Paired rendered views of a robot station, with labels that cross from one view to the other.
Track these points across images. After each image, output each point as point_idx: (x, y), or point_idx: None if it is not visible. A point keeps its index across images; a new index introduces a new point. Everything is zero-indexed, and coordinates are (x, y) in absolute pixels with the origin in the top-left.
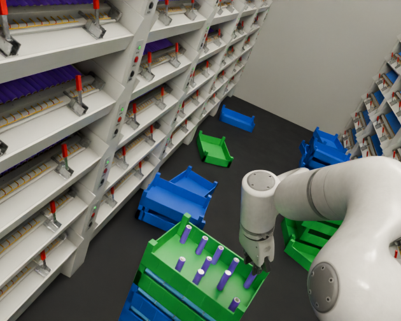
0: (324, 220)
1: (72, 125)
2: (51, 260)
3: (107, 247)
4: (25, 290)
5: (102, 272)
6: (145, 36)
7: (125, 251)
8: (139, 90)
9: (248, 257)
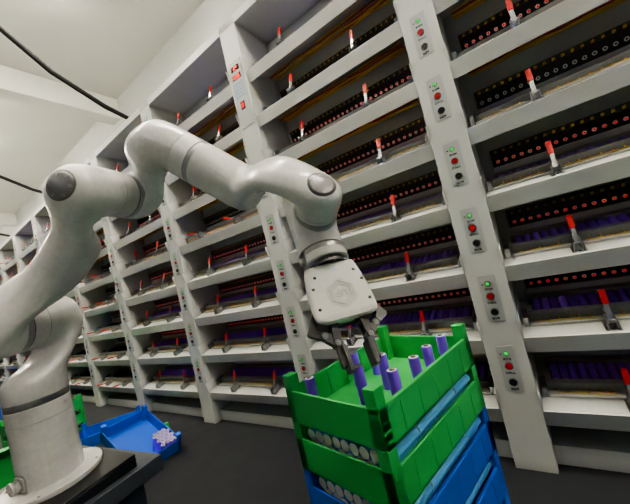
0: (198, 188)
1: (380, 228)
2: None
3: None
4: None
5: (561, 498)
6: (460, 135)
7: None
8: (514, 191)
9: (365, 347)
